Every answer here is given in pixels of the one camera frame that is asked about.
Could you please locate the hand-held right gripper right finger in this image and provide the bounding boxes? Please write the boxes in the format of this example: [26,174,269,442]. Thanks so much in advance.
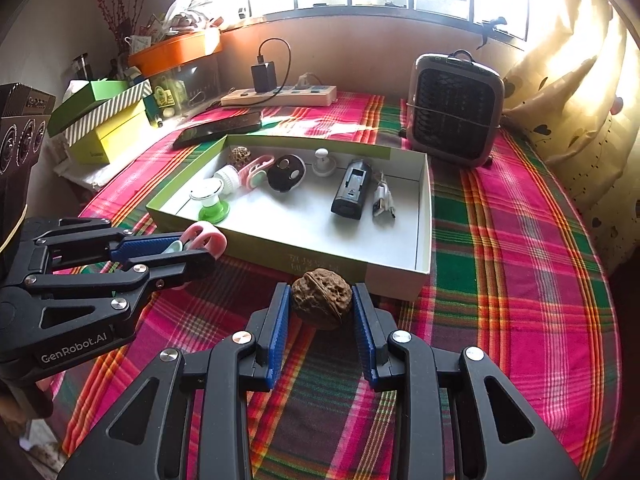
[351,282,583,480]

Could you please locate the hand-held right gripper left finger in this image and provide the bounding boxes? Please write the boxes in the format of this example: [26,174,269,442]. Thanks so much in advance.
[57,282,293,480]

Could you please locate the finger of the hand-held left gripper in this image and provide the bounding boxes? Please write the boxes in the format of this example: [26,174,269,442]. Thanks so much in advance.
[15,219,186,281]
[20,250,216,311]

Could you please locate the pink cup roller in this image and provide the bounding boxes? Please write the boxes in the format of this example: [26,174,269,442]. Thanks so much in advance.
[170,220,228,293]

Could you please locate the white green round roller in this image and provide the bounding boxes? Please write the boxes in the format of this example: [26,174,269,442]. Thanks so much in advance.
[189,178,232,224]

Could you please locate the white ribbed cap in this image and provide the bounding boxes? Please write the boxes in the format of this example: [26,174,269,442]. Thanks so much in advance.
[212,166,240,196]

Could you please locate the green white cardboard box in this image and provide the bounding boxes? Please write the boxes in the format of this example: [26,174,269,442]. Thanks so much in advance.
[145,134,433,303]

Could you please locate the pink mint clip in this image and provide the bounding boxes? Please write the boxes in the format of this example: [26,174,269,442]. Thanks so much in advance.
[239,155,276,191]

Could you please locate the white usb cable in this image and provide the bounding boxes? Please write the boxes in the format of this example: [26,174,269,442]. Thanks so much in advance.
[371,172,398,221]

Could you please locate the black cylindrical device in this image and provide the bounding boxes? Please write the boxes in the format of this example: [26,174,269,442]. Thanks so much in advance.
[331,158,373,221]

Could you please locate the black round disc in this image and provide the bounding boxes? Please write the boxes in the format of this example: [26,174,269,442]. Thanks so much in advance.
[266,154,306,193]

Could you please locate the white ball knob mount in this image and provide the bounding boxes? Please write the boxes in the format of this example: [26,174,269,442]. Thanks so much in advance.
[312,148,338,177]

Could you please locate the black smartphone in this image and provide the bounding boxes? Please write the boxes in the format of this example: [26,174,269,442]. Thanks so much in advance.
[172,111,263,150]

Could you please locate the striped box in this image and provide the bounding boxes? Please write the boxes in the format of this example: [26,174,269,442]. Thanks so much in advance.
[62,80,153,146]

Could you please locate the white tissue paper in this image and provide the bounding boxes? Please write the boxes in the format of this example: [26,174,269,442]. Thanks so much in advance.
[62,80,91,103]

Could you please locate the clear glass tank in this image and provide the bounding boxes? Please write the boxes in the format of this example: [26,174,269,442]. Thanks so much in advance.
[147,55,223,118]

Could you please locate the orange tray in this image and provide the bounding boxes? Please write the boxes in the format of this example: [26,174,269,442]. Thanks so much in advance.
[127,27,223,78]

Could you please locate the black charger adapter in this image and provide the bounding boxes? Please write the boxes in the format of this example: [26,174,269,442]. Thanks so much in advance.
[251,61,278,93]

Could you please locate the white power strip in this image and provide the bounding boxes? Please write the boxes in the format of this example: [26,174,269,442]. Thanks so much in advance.
[220,85,338,107]

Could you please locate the red flower branches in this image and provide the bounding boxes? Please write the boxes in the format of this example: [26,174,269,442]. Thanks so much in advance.
[85,0,156,56]

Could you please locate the white plastic bag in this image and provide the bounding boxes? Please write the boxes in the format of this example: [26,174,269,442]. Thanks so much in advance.
[160,0,223,36]

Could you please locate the grey space heater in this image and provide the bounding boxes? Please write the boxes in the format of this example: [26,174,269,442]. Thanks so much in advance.
[404,49,505,168]

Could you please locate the heart print curtain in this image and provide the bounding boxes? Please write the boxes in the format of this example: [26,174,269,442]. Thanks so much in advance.
[520,0,640,276]

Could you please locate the black charger cable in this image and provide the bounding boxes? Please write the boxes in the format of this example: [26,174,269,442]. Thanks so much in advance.
[256,37,293,92]

